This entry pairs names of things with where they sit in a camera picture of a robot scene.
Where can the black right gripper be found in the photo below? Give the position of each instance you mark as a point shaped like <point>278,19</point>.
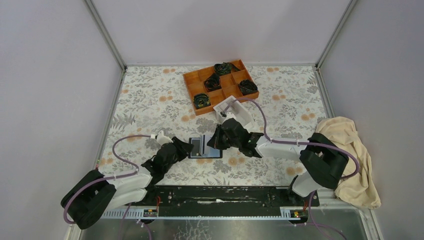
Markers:
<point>215,142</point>

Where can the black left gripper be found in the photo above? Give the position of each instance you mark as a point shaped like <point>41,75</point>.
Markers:
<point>183,148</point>

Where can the black VIP card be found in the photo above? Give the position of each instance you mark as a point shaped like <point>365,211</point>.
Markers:
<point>196,151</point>

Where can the white plastic card box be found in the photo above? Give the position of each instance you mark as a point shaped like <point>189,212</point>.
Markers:
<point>230,108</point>

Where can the black leather card holder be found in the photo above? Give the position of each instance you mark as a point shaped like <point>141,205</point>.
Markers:
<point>206,152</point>

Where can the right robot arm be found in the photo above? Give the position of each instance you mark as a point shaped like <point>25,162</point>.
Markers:
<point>324,162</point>

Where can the rolled black belt front-left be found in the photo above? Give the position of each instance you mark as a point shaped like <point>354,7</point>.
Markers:
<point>201,100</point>

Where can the rolled black belt right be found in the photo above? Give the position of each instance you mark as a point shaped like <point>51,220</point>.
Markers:
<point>247,87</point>

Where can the orange wooden divided tray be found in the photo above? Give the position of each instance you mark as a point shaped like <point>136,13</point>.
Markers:
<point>194,82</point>

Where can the rolled black belt middle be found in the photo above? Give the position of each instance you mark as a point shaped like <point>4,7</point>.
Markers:
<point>212,83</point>

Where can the rolled black belt top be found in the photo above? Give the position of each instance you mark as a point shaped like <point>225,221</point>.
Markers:
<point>225,68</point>

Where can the beige crumpled cloth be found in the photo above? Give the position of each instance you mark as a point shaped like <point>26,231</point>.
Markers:
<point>358,189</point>

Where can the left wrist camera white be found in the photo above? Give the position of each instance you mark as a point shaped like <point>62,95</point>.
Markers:
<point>162,139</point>

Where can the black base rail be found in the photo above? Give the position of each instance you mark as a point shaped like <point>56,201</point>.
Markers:
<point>223,201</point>

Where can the white slotted cable duct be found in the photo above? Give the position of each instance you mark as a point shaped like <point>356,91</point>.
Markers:
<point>139,214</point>

